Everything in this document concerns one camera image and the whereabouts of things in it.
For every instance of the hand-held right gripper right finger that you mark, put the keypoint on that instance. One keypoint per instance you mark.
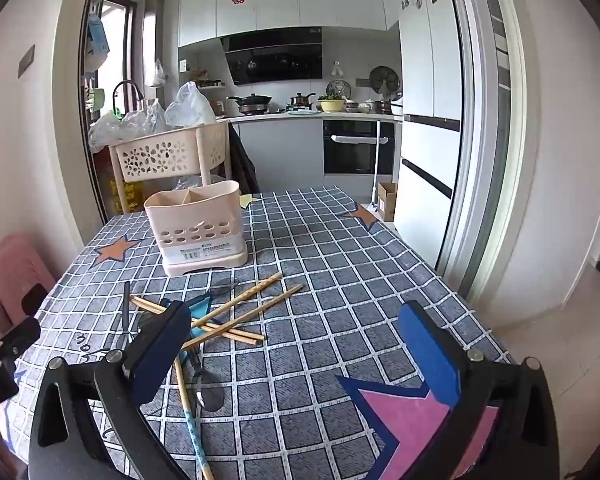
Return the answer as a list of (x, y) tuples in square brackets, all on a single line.
[(427, 355)]

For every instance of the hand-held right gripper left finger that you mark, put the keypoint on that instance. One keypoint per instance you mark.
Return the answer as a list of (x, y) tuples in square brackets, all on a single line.
[(161, 350)]

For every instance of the blue patterned wooden chopstick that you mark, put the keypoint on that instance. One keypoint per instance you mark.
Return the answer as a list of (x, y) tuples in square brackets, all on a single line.
[(192, 420)]

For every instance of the beige plastic utensil holder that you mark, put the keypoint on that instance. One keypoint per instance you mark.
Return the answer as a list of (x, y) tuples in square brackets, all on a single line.
[(195, 220)]

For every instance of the pink plastic stool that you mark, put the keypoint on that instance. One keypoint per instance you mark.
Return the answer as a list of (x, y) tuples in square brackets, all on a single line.
[(15, 275)]

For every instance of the blue checked star tablecloth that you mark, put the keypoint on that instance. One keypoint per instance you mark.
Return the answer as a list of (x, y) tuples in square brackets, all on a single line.
[(330, 270)]

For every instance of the cardboard box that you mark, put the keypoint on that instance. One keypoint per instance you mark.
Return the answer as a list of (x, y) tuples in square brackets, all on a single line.
[(387, 202)]

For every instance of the yellow packages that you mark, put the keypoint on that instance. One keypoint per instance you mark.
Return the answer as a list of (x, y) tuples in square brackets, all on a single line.
[(125, 190)]

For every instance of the clear plastic bag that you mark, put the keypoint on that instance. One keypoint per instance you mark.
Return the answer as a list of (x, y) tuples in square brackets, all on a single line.
[(189, 105), (192, 183)]

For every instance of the white mop pole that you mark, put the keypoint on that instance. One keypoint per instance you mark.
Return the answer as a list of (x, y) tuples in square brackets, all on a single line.
[(376, 170)]

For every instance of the beige perforated basket cart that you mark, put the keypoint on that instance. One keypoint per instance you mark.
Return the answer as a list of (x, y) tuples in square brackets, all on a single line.
[(170, 152)]

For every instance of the dark hanging jacket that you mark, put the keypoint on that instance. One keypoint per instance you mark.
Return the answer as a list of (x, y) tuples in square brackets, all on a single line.
[(243, 165)]

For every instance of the black built-in oven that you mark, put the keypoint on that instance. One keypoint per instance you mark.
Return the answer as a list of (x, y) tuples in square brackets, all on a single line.
[(357, 152)]

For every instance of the crumpled clear plastic bags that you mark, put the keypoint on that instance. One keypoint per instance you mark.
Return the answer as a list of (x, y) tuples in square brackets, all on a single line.
[(125, 127)]

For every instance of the white refrigerator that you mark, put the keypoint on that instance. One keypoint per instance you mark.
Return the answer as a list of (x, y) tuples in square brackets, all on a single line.
[(425, 110)]

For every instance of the white rice cooker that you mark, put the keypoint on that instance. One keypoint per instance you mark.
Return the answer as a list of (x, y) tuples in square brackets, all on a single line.
[(397, 105)]

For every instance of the black wok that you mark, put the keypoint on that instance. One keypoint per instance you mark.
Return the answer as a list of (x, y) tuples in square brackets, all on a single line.
[(252, 101)]

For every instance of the black kitchen faucet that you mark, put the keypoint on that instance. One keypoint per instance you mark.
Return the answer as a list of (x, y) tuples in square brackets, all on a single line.
[(125, 85)]

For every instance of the yellow bowl with greens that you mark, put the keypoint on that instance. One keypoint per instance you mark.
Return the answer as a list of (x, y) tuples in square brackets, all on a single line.
[(331, 105)]

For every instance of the white kitchen countertop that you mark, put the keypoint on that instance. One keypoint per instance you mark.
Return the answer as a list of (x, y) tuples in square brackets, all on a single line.
[(300, 116)]

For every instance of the hanging white plastic bag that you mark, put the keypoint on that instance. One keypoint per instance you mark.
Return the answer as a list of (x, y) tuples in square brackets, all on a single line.
[(156, 75)]

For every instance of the round metal steamer rack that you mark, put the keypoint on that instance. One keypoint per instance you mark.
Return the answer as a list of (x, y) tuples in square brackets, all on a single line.
[(384, 79)]

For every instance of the steel cooking pot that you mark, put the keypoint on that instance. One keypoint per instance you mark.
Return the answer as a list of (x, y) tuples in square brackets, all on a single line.
[(302, 100)]

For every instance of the hanging blue packet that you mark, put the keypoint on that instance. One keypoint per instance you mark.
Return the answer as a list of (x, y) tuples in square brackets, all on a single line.
[(96, 42)]

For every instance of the black range hood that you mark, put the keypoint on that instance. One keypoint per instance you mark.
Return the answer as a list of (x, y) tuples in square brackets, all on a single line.
[(275, 60)]

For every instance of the white upper cabinets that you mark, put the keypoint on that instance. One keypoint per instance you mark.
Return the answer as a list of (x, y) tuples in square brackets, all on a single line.
[(280, 10)]

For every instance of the grey wall switch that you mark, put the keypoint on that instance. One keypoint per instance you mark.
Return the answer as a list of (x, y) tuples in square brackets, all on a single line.
[(26, 61)]

